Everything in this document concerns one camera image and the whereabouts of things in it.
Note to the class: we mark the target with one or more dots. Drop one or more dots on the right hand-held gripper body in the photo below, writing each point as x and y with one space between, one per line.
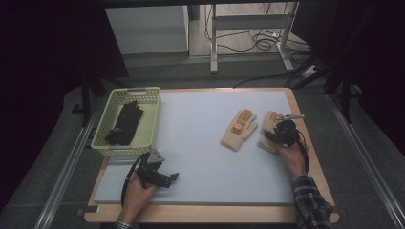
286 133

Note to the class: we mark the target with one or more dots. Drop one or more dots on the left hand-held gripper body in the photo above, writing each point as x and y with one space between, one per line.
151 173

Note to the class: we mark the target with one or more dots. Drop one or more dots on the beige glove with orange fingertips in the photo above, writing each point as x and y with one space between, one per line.
269 122

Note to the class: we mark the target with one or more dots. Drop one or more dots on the pale green plastic basket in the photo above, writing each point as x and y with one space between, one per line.
149 122

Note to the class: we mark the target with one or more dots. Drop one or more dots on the person's right hand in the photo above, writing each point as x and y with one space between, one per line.
296 159

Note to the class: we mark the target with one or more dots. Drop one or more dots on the person's left hand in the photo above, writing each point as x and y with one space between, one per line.
135 197

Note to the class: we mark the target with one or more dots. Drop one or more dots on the light grey foam mat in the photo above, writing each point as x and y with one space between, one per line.
197 165

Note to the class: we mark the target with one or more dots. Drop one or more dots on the beige glove with orange patch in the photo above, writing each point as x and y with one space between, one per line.
238 135

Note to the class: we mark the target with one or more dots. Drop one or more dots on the white power strip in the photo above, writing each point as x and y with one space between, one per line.
309 71

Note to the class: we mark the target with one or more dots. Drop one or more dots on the black tripod stand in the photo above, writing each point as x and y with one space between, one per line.
345 95

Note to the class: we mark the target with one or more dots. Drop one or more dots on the black metal stand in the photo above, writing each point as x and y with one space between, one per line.
85 101

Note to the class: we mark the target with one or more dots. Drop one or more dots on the dark curtain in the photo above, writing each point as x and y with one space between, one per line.
38 63
375 47

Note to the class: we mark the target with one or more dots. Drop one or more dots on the white cabinet panel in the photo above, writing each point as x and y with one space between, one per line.
146 30

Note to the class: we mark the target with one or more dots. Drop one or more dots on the aluminium rail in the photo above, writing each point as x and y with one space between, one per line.
366 162
68 171

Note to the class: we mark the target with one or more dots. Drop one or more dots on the white metal stand frame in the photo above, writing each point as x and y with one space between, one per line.
214 41

